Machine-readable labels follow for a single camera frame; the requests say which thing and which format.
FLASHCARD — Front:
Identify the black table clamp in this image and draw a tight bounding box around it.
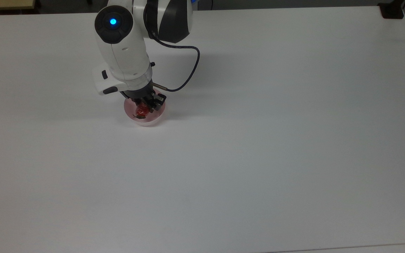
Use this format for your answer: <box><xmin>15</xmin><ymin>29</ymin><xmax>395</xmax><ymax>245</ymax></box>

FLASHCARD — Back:
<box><xmin>378</xmin><ymin>2</ymin><xmax>405</xmax><ymax>19</ymax></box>

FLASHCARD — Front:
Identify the white adjoining table edge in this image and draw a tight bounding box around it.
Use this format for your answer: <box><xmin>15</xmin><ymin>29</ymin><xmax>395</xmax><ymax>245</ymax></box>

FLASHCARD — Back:
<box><xmin>266</xmin><ymin>243</ymin><xmax>405</xmax><ymax>253</ymax></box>

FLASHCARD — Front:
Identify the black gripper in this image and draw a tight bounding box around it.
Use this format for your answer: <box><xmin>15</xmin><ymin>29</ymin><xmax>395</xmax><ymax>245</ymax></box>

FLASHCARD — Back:
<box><xmin>120</xmin><ymin>79</ymin><xmax>167</xmax><ymax>113</ymax></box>

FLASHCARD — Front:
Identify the red strawberry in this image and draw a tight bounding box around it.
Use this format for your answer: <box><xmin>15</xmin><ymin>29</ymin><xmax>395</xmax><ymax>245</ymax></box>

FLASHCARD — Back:
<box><xmin>133</xmin><ymin>105</ymin><xmax>150</xmax><ymax>119</ymax></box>

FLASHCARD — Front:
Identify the light wooden furniture panel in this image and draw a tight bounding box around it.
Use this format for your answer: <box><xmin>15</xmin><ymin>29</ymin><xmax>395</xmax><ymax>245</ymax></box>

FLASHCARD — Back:
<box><xmin>0</xmin><ymin>0</ymin><xmax>36</xmax><ymax>11</ymax></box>

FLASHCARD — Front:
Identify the pink plastic bowl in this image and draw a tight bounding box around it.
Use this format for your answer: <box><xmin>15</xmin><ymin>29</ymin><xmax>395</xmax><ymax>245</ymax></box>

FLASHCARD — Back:
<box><xmin>123</xmin><ymin>89</ymin><xmax>166</xmax><ymax>127</ymax></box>

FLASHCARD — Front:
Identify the dark blue gripper cable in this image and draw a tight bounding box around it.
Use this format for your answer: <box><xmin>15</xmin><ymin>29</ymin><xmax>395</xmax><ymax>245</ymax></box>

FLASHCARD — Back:
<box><xmin>148</xmin><ymin>31</ymin><xmax>201</xmax><ymax>93</ymax></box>

